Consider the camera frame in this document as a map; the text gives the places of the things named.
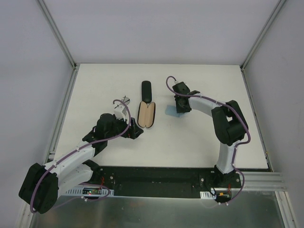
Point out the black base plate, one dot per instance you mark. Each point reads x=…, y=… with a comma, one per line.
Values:
x=161, y=182

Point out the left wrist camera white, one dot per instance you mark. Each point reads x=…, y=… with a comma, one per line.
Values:
x=120, y=112

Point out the black glasses case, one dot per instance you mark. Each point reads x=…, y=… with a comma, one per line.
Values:
x=146, y=90
x=146, y=114

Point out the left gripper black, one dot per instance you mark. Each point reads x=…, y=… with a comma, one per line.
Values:
x=130, y=129

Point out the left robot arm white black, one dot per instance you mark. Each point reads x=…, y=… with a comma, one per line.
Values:
x=41, y=198

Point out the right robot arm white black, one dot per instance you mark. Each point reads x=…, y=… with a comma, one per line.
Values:
x=229, y=124

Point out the left aluminium frame post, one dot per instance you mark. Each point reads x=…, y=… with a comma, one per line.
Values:
x=57, y=34

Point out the right white cable duct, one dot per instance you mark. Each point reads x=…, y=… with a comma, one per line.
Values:
x=205, y=195

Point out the white cable duct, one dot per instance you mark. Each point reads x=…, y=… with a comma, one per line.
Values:
x=87, y=191
x=205, y=195

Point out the left white cable duct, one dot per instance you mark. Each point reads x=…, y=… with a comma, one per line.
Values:
x=87, y=191

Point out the metal frame clear glasses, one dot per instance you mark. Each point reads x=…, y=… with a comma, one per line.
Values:
x=125, y=100

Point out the aluminium frame post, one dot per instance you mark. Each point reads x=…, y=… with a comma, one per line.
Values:
x=57, y=34
x=269, y=22

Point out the aluminium front rail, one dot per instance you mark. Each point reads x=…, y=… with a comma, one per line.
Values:
x=266, y=181

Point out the right aluminium frame post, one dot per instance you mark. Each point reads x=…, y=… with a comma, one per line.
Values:
x=269, y=22

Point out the light blue cloth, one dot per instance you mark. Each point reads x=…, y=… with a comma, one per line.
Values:
x=171, y=111

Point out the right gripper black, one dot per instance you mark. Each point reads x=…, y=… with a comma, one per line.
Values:
x=180, y=104

